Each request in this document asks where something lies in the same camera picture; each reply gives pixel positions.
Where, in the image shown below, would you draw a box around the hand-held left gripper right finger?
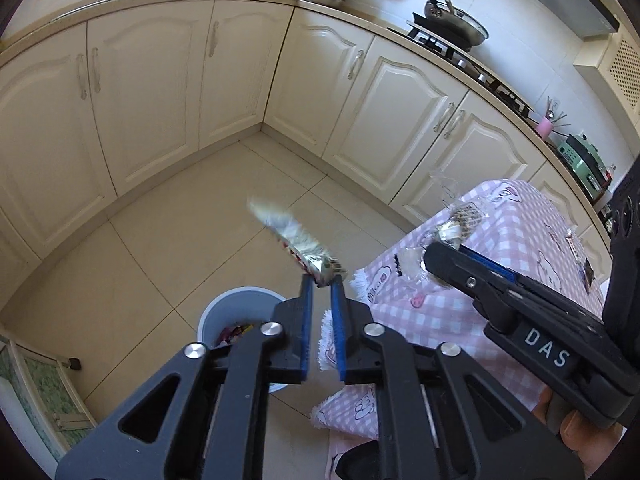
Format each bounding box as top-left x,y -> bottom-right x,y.
330,276 -> 583,480

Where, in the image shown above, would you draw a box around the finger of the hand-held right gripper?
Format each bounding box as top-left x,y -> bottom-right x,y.
460,245 -> 606,320
424,242 -> 603,329

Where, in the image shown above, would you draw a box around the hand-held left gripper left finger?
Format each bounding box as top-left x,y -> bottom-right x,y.
55,276 -> 315,480

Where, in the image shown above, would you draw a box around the cream wrapper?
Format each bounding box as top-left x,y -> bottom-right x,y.
436,221 -> 467,252

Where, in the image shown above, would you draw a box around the blue plastic waste bin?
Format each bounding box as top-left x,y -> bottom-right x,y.
196,286 -> 302,395

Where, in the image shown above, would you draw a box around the silver snack wrapper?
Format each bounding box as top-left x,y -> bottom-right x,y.
248,197 -> 347,288

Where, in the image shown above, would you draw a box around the person's right hand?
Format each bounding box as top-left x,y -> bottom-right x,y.
546,391 -> 629,480

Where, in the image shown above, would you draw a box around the pink checked tablecloth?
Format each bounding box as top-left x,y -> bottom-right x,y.
310,179 -> 616,480

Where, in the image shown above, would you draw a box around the clear white wrapper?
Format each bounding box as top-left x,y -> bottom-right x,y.
396,246 -> 427,284

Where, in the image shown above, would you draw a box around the clear grid-printed wrapper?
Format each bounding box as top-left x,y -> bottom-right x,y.
446,199 -> 489,235

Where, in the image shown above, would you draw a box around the pile of colourful wrappers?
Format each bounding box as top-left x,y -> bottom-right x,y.
215,323 -> 262,349

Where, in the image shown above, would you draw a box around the clear plastic wrapper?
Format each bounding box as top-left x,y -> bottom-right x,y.
429,169 -> 464,212

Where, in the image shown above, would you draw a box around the black kitchen appliance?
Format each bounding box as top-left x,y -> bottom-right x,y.
597,200 -> 617,233

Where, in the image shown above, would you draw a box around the green countertop oven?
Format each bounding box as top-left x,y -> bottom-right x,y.
555,132 -> 609,199

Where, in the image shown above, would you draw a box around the black shoe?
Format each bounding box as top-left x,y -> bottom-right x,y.
335,446 -> 382,480

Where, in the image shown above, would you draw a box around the pink utensil holder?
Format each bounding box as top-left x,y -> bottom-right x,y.
535,97 -> 572,140

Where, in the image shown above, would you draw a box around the black gas stove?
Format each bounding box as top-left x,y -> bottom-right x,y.
406,20 -> 534,122

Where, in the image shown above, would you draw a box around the black frying pan with lid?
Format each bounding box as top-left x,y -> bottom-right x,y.
408,0 -> 489,47

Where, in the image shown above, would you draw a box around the patterned glass door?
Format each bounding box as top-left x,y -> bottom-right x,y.
0,335 -> 97,463

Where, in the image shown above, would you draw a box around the cream kitchen base cabinets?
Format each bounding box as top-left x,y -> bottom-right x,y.
0,0 -> 613,281

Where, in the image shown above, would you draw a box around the cream lattice wall cabinet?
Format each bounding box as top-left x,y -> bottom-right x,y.
574,25 -> 640,128

